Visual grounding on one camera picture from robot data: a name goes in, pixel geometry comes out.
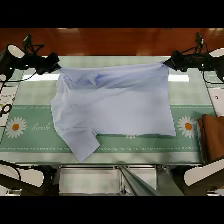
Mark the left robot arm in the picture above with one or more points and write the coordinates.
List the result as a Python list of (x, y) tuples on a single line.
[(11, 60)]

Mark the silver frame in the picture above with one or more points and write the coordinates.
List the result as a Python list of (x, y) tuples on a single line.
[(133, 181)]

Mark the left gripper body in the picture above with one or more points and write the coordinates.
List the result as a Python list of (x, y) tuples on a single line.
[(48, 63)]

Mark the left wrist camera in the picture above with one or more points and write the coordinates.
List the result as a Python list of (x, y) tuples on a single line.
[(28, 41)]

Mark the light blue shirt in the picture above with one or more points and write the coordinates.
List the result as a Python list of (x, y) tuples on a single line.
[(113, 103)]

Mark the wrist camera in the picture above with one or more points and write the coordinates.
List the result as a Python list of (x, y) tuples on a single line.
[(28, 41), (199, 40)]

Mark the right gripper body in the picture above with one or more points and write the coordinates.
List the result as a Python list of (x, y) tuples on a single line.
[(176, 61)]

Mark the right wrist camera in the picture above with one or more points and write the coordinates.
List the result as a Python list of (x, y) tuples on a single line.
[(199, 40)]

